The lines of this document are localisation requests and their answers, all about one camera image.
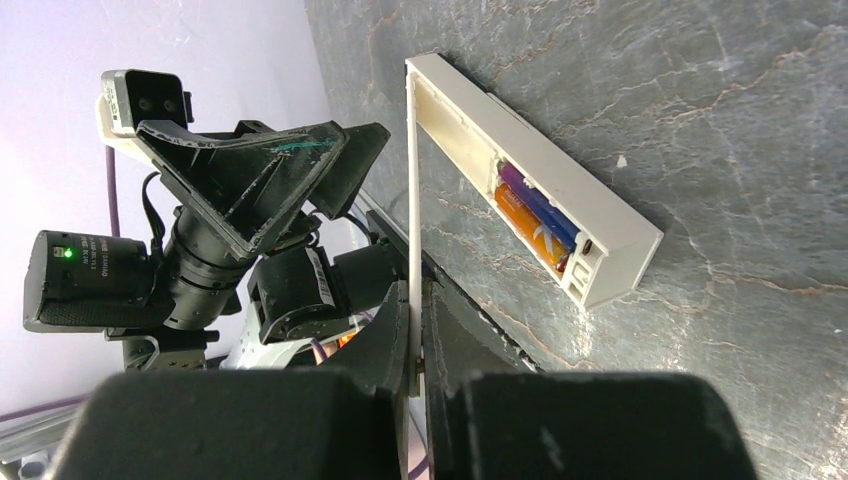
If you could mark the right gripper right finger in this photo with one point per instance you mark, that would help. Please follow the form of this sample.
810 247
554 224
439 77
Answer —
490 418

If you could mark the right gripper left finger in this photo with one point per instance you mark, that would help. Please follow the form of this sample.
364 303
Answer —
342 419

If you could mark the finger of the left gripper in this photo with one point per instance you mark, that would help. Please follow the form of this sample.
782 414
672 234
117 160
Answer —
334 195
248 189

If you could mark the white remote battery cover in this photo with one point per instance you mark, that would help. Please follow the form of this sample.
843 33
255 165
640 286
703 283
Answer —
414 219

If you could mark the blue purple AAA battery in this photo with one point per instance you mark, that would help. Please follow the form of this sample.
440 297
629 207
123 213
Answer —
563 228

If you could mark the orange AAA battery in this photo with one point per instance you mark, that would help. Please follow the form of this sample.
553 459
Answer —
541 239

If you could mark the white remote control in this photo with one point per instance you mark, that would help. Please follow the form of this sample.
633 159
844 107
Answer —
477 131

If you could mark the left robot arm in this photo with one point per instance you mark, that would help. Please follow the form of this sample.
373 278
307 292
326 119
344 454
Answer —
160 298

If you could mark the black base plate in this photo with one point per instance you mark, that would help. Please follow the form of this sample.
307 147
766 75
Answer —
464 298

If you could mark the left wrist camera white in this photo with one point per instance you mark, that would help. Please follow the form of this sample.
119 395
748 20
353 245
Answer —
129 97

